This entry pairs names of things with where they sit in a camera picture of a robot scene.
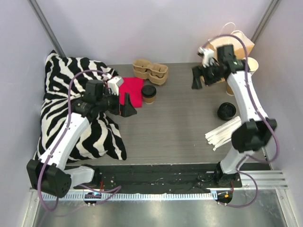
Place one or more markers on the stack of black lids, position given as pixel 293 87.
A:
pixel 226 111

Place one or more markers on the zebra print pillow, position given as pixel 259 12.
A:
pixel 65 80

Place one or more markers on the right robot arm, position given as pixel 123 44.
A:
pixel 256 127

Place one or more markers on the white cable duct strip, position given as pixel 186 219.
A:
pixel 92 196

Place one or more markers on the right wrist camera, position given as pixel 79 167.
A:
pixel 207 56

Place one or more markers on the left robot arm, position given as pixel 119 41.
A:
pixel 48 174

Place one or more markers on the brown paper bag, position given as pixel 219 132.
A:
pixel 246 45

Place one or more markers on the brown paper coffee cup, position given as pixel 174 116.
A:
pixel 149 99

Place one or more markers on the cardboard cup carrier tray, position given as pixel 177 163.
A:
pixel 154 72

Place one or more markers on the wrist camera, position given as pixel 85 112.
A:
pixel 114 83
pixel 207 56

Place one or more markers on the black cup lid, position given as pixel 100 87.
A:
pixel 148 91

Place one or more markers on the stack of paper cups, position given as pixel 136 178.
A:
pixel 253 66

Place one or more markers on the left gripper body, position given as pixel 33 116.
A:
pixel 120 108

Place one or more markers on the pink folded cloth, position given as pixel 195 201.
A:
pixel 132 86

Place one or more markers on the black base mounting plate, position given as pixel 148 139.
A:
pixel 163 178

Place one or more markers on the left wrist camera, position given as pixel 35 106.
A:
pixel 114 83

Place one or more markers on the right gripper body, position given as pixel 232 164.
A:
pixel 201 74

